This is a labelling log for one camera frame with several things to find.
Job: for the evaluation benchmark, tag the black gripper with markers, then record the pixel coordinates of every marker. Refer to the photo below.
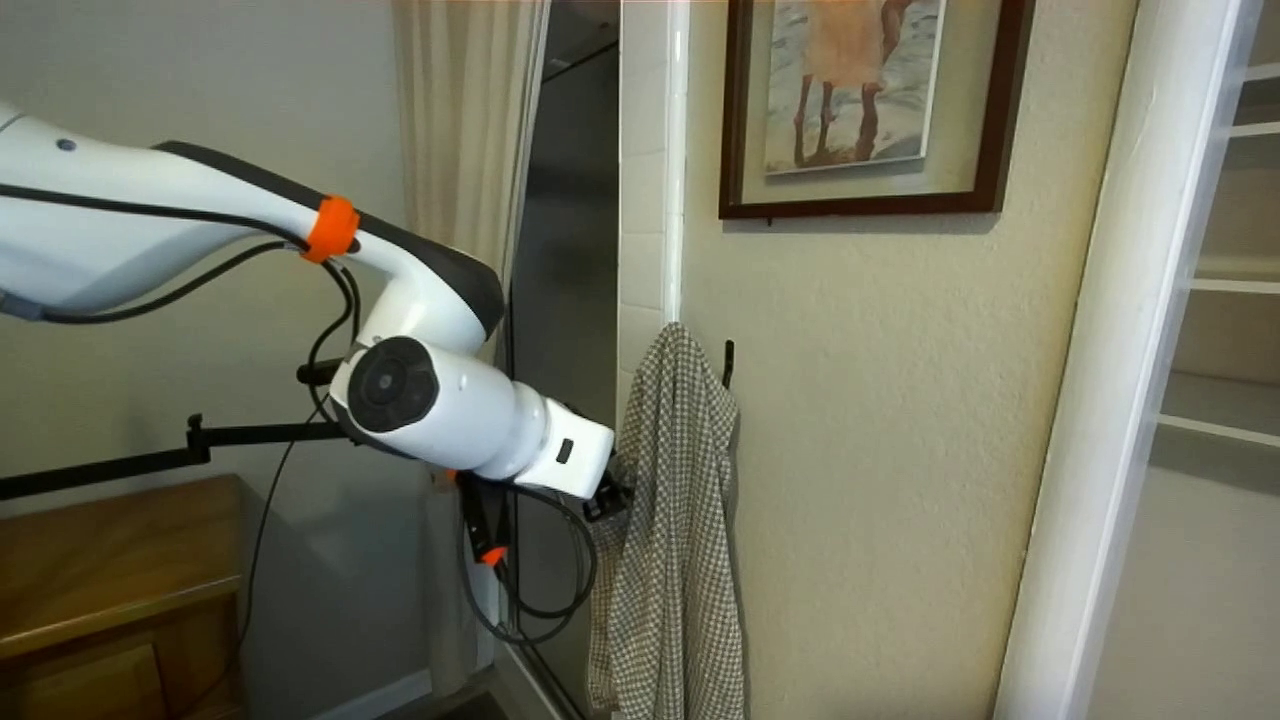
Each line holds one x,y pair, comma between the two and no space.
604,491

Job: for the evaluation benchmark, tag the beige checkered cloth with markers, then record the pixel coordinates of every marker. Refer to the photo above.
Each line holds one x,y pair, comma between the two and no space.
681,532

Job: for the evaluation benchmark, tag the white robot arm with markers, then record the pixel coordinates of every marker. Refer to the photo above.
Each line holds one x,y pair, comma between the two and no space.
441,387

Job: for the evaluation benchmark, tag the glass shower door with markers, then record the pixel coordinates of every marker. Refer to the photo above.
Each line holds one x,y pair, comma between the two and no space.
566,243

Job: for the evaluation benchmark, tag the beige curtain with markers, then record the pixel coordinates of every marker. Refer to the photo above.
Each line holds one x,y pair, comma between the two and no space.
464,123

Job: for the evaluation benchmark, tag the dark framed picture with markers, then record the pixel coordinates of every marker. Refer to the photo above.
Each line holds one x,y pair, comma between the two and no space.
865,92

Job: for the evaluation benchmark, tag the wooden dresser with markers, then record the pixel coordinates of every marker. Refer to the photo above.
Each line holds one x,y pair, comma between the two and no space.
105,602

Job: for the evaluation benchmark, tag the white closet shelves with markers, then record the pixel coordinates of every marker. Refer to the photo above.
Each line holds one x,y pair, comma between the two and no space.
1226,283

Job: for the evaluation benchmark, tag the black spiral wall hook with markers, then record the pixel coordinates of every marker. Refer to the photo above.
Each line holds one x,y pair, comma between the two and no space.
730,360

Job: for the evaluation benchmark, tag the black articulated camera mount arm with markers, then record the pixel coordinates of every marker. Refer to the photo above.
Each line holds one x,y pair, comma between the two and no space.
121,462

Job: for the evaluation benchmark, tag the white door frame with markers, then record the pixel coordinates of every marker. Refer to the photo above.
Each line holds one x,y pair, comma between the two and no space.
1135,372

